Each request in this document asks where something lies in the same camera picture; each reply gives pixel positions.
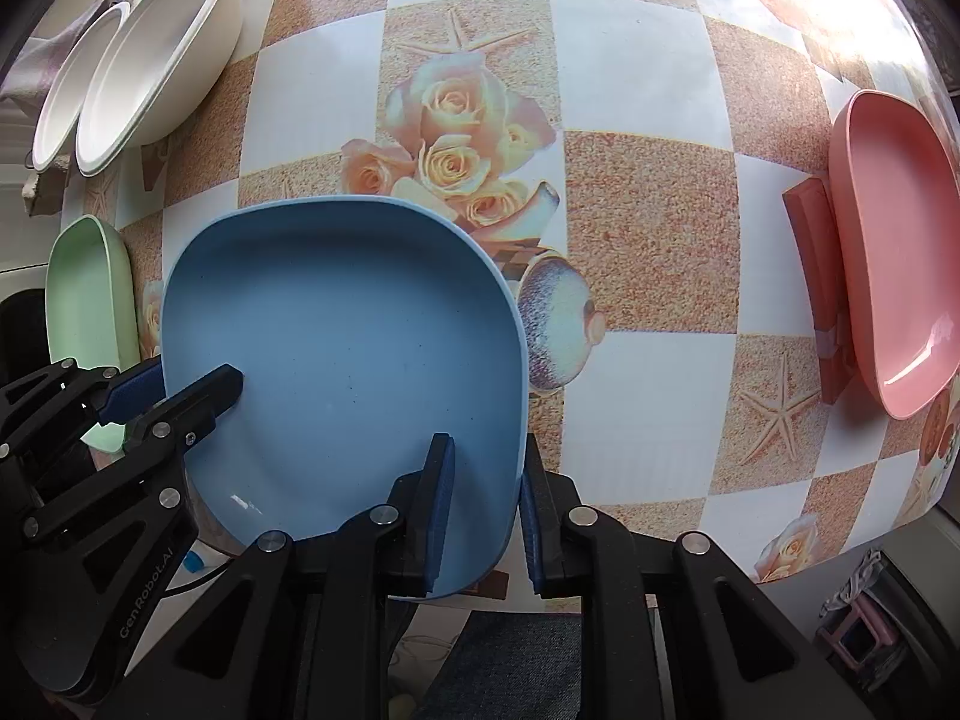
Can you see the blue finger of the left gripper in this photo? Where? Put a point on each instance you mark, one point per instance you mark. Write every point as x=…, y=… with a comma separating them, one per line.
x=131, y=393
x=184, y=419

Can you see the pink square plate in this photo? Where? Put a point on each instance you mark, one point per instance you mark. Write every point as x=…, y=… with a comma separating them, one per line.
x=896, y=207

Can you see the blue square plate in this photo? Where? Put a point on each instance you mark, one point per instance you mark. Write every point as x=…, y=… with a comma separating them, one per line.
x=362, y=328

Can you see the pink cloth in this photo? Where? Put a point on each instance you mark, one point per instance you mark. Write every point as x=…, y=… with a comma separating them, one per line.
x=32, y=73

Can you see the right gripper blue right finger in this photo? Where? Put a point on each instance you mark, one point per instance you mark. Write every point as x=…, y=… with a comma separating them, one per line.
x=543, y=500

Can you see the washing machine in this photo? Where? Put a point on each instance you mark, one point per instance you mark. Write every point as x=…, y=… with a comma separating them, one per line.
x=26, y=245

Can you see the green square plate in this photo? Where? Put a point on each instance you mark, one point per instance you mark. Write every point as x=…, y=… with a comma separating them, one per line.
x=90, y=304

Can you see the beige cloth bag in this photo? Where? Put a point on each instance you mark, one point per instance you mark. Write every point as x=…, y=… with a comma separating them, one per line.
x=43, y=192

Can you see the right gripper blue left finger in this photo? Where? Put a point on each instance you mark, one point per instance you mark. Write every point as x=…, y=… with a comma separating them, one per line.
x=429, y=515

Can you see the pink stool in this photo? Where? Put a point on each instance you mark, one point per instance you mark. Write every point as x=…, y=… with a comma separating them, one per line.
x=858, y=634

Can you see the small white foam bowl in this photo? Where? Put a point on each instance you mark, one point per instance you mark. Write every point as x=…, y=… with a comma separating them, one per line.
x=64, y=102

